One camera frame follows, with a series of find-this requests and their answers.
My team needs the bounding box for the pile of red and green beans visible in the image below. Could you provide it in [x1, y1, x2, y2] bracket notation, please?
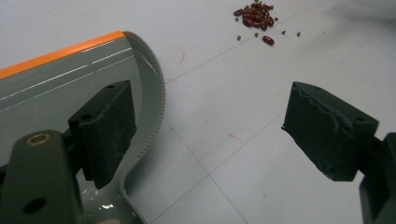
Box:
[233, 0, 303, 47]

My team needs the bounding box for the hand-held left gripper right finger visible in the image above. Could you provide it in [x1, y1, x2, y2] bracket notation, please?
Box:
[281, 81, 379, 182]

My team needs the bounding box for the grey dustpan with orange lip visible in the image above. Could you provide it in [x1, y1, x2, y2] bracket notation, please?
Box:
[0, 30, 166, 224]

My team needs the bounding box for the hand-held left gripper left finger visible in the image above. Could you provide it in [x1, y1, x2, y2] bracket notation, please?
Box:
[68, 79, 138, 190]

